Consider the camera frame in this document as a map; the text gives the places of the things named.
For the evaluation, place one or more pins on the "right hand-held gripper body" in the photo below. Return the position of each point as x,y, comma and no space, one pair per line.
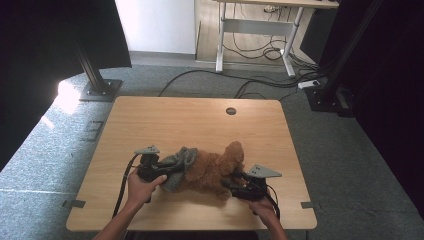
255,190

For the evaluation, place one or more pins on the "white desk frame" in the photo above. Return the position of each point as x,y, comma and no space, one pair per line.
256,26

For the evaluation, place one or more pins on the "person's right hand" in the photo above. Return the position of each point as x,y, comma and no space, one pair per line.
266,211

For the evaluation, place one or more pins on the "white power strip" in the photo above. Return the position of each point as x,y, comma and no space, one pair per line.
308,84

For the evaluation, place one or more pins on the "grey terry towel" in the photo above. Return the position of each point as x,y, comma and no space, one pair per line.
186,156

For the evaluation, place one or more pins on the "person's left hand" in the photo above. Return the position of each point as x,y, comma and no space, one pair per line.
141,191

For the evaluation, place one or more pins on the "black metal stand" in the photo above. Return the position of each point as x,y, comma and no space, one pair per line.
98,85
330,93

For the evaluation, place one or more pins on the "grey tape strip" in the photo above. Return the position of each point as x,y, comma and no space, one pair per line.
75,203
310,204

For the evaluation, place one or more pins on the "brown plush teddy bear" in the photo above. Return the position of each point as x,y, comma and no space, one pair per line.
213,173

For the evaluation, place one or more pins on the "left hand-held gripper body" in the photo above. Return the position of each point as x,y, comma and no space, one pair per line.
150,168

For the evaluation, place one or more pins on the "black curtain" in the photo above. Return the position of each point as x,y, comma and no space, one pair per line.
393,100
40,66

